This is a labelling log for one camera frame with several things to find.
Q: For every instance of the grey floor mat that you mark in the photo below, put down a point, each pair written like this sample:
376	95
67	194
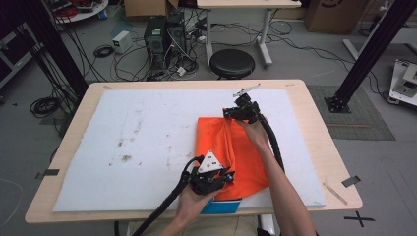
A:
360	124

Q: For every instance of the white machine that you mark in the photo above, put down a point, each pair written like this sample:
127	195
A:
405	82

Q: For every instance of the person's right hand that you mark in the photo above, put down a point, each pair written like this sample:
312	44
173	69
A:
257	136

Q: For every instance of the white foam mat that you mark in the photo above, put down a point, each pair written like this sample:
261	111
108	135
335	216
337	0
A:
131	131

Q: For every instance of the round white table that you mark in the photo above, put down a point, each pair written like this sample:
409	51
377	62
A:
91	11

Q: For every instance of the white power adapter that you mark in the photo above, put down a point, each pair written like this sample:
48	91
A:
181	71

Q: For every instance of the black metal stand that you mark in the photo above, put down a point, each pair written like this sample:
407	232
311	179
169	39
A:
377	39
55	42

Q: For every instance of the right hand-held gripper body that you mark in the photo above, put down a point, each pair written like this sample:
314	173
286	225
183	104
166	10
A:
250	109

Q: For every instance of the small white device box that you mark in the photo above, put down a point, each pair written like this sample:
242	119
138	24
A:
122	41

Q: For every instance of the person's left hand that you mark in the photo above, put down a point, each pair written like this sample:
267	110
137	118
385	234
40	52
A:
191	206

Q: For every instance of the white table leg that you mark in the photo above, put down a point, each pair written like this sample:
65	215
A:
268	224

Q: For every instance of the white desk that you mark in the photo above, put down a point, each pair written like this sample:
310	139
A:
249	3

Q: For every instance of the black round stool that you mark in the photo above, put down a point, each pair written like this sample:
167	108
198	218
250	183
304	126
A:
232	63

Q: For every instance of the black computer tower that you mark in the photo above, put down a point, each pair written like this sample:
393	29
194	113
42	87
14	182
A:
177	34
154	39

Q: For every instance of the large cardboard box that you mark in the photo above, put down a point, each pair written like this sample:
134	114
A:
334	16

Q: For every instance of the small cardboard box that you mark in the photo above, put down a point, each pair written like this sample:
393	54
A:
147	7

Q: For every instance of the light wooden table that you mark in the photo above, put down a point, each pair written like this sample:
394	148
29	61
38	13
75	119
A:
314	131

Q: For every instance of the orange polo shirt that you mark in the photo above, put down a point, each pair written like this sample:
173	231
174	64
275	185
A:
242	160

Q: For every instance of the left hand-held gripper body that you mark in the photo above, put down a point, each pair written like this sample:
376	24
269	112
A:
206	180

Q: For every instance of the grey tape piece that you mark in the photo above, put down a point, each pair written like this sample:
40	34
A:
350	181
49	173

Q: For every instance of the black tape cross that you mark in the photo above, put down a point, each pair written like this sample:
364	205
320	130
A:
359	218

